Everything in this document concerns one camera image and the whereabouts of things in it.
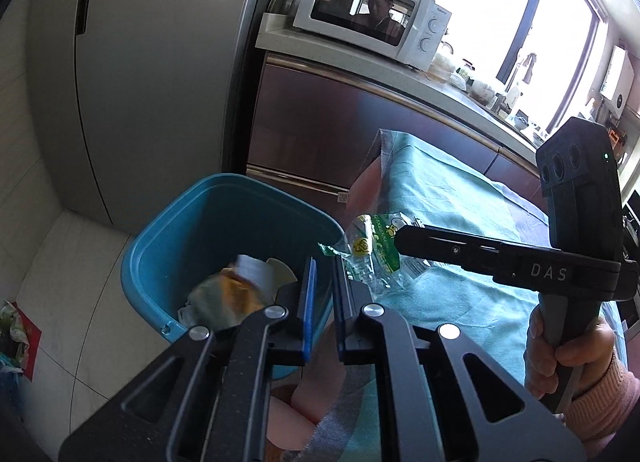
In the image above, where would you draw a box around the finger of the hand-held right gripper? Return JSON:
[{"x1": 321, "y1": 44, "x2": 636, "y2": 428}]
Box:
[{"x1": 393, "y1": 224, "x2": 523, "y2": 287}]

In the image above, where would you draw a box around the brown kitchen cabinet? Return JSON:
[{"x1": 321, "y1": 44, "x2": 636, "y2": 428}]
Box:
[{"x1": 247, "y1": 12, "x2": 556, "y2": 223}]

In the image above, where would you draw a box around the white paper cup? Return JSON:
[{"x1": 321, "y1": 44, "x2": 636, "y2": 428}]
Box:
[{"x1": 264, "y1": 257, "x2": 297, "y2": 303}]

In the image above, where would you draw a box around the glass teapot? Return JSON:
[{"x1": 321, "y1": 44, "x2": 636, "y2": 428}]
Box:
[{"x1": 431, "y1": 42, "x2": 457, "y2": 80}]

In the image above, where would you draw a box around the blue grey printed blanket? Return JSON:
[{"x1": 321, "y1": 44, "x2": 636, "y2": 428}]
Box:
[{"x1": 280, "y1": 129, "x2": 631, "y2": 462}]

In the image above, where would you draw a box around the white wall water heater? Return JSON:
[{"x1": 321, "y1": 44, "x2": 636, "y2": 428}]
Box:
[{"x1": 600, "y1": 45, "x2": 636, "y2": 117}]

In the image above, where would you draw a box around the person's right hand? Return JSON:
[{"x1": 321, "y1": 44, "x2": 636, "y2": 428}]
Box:
[{"x1": 524, "y1": 311, "x2": 616, "y2": 400}]

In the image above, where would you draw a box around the blue plastic bin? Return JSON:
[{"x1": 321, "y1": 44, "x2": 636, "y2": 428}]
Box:
[{"x1": 120, "y1": 173, "x2": 346, "y2": 380}]

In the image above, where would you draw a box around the grey refrigerator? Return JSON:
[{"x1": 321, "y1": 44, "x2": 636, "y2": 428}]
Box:
[{"x1": 25, "y1": 0, "x2": 281, "y2": 237}]

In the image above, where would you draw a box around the white microwave oven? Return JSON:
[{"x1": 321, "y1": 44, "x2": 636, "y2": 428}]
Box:
[{"x1": 292, "y1": 0, "x2": 453, "y2": 72}]

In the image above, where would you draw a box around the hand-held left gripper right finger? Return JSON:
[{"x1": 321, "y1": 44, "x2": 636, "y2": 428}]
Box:
[{"x1": 331, "y1": 266, "x2": 587, "y2": 462}]

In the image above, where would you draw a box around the white tissue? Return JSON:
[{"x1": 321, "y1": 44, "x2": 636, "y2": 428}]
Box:
[{"x1": 177, "y1": 303, "x2": 201, "y2": 329}]

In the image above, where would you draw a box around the green white plastic bag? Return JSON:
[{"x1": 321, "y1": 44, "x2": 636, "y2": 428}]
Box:
[{"x1": 0, "y1": 301, "x2": 26, "y2": 374}]

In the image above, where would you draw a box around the orange and white wrapper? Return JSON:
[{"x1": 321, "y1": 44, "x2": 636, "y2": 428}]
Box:
[{"x1": 187, "y1": 254, "x2": 273, "y2": 330}]

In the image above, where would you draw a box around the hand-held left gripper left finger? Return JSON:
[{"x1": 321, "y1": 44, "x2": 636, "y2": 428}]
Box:
[{"x1": 59, "y1": 257, "x2": 318, "y2": 462}]

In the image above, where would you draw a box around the red plastic packet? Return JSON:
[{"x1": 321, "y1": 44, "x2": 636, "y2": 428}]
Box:
[{"x1": 14, "y1": 303, "x2": 42, "y2": 383}]

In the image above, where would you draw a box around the person's right forearm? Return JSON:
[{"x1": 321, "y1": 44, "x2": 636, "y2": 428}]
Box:
[{"x1": 560, "y1": 352, "x2": 640, "y2": 448}]

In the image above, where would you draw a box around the kitchen window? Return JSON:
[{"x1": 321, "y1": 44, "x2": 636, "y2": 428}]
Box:
[{"x1": 425, "y1": 0, "x2": 601, "y2": 127}]

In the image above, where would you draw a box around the clear green-print plastic wrapper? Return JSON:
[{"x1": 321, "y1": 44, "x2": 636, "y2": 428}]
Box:
[{"x1": 319, "y1": 212, "x2": 436, "y2": 293}]

